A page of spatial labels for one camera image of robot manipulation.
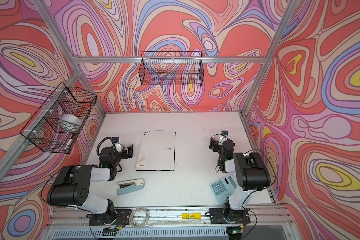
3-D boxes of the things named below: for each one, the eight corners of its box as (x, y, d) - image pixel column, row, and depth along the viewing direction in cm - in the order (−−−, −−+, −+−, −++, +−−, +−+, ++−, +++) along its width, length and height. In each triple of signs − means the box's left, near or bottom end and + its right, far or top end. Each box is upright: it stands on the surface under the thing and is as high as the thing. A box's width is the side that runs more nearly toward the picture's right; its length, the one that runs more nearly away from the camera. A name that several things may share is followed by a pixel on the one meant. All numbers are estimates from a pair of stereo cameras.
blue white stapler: (119, 195, 82) (117, 193, 79) (119, 184, 86) (117, 182, 83) (145, 188, 84) (144, 186, 82) (144, 178, 88) (143, 176, 85)
